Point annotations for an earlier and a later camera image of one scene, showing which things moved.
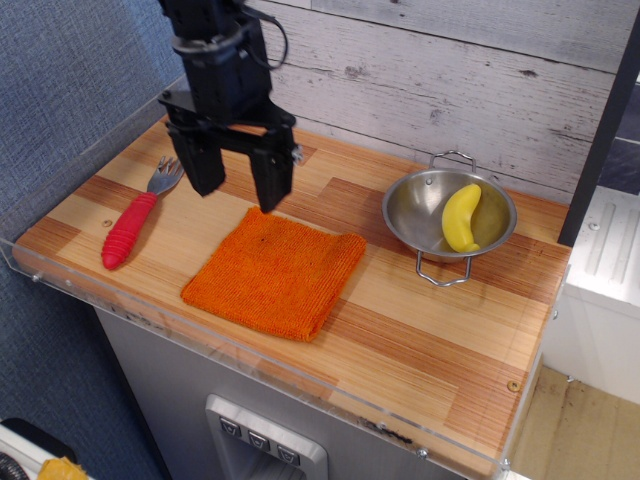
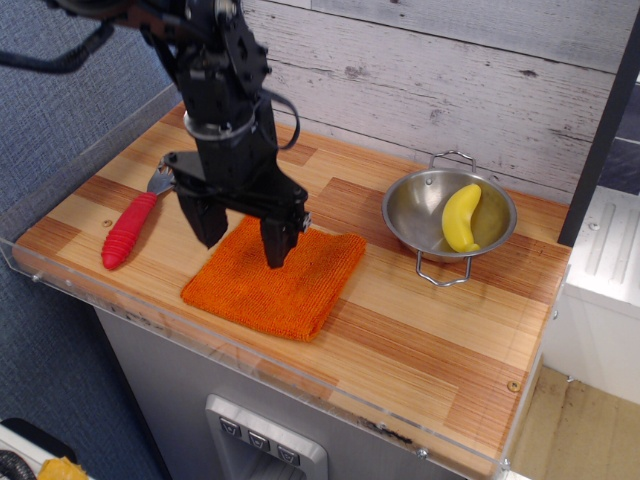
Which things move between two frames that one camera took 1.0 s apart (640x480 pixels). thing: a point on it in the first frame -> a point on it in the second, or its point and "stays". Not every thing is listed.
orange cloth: [277, 275] stays
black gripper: [229, 89] -> [236, 173]
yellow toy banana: [457, 219] stays
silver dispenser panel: [254, 447] stays
